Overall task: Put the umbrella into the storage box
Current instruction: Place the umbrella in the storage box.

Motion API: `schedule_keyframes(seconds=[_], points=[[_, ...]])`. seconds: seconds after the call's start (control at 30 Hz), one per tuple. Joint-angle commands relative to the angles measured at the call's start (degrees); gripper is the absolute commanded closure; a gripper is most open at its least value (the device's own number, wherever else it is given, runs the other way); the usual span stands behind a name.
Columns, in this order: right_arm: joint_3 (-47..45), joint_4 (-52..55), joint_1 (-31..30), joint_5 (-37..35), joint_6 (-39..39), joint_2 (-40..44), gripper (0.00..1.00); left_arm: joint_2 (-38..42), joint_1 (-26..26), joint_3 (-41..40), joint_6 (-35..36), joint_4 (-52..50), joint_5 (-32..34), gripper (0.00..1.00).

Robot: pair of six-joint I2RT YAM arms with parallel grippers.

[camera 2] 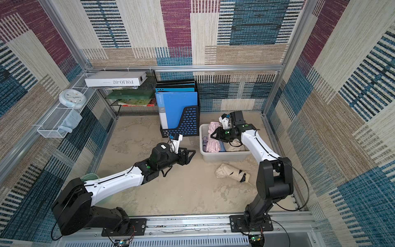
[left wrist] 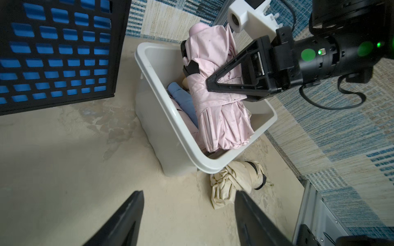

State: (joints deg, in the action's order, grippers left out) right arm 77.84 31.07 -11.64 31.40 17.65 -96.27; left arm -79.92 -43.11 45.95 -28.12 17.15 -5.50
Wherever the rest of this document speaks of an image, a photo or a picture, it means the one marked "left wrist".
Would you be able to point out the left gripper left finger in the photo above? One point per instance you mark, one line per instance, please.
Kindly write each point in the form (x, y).
(122, 228)

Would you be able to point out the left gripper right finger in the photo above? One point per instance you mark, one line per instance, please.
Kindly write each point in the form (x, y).
(254, 227)

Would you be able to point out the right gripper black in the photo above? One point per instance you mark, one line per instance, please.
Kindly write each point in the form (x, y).
(266, 67)

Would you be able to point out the beige umbrella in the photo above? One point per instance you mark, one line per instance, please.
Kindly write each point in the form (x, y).
(236, 176)

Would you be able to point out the blue umbrella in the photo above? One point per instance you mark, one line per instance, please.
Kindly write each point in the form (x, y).
(184, 100)

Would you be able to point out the pale pink small umbrella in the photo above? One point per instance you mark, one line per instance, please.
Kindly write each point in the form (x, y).
(189, 124)

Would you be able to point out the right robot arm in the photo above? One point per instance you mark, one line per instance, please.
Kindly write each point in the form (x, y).
(347, 38)

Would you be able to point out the grey plastic storage box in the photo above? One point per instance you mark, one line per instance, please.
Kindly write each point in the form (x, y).
(173, 144)

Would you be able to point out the black mesh file holder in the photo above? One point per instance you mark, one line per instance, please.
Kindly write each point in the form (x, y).
(55, 53)

